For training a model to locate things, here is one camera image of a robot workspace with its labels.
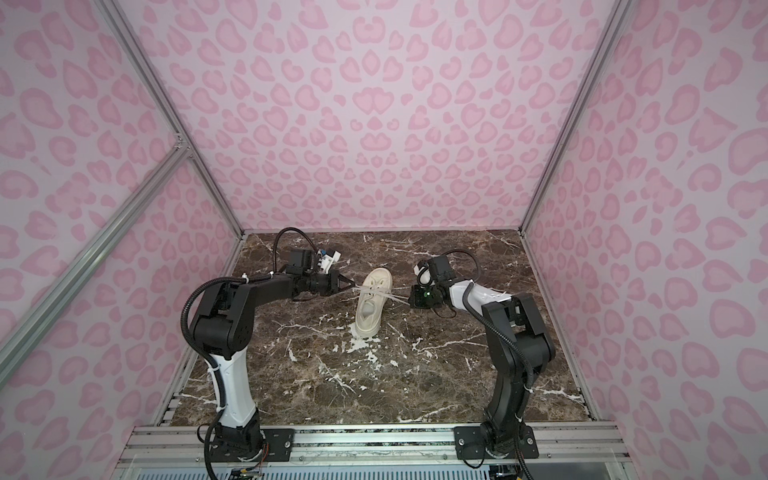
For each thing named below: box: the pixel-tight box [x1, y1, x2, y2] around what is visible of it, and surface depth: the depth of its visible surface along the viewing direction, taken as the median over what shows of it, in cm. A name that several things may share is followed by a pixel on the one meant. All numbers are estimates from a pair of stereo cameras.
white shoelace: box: [353, 285, 411, 306], surface depth 99 cm
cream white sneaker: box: [355, 267, 393, 338], surface depth 95 cm
